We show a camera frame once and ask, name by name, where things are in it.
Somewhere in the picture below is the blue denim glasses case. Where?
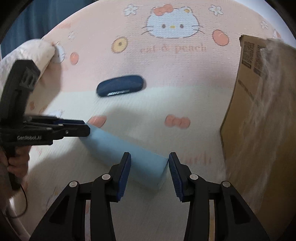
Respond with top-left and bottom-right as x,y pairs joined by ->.
96,75 -> 145,97

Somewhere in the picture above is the light blue foam block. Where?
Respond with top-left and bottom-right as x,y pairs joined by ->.
79,123 -> 169,191

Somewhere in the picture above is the person's left hand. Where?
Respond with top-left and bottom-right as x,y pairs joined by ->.
1,146 -> 31,178

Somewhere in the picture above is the brown cardboard box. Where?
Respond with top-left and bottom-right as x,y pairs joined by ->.
220,35 -> 295,240

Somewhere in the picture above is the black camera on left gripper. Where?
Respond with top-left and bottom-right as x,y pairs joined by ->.
1,60 -> 41,128

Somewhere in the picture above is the black cable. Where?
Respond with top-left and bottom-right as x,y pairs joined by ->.
0,185 -> 29,219

